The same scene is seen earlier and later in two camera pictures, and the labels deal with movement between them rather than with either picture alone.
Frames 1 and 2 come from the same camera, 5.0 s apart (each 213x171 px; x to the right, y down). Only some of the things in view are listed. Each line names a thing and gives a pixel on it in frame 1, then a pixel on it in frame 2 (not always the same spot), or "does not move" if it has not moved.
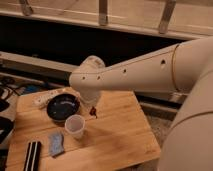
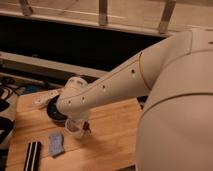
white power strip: x=41 y=99 does not move
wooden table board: x=107 y=136 does not move
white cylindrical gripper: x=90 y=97 -> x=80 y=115
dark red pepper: x=93 y=111 -> x=86 y=126
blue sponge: x=56 y=144 does not move
